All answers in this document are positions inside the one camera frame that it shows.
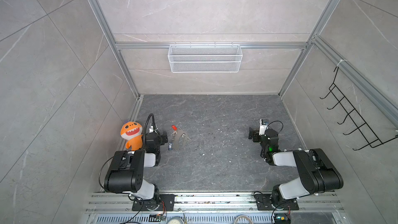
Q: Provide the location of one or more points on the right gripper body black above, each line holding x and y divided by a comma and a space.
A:
255, 135

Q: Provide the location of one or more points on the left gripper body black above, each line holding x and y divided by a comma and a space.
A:
165, 137

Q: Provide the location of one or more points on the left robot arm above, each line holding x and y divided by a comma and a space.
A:
125, 174

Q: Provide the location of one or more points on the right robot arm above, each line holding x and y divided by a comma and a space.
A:
316, 173

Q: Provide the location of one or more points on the orange shark plush toy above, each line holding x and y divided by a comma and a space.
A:
132, 132

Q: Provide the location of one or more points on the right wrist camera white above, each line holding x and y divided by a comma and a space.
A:
263, 126

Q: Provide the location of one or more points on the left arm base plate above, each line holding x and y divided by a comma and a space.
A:
158, 203

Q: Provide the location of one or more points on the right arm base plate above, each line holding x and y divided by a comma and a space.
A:
264, 203

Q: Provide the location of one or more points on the aluminium rail frame front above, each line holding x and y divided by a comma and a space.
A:
213, 208

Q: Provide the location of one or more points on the white wire mesh basket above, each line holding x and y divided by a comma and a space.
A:
205, 58

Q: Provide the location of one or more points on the black wire hook rack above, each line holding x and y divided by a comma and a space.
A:
372, 140

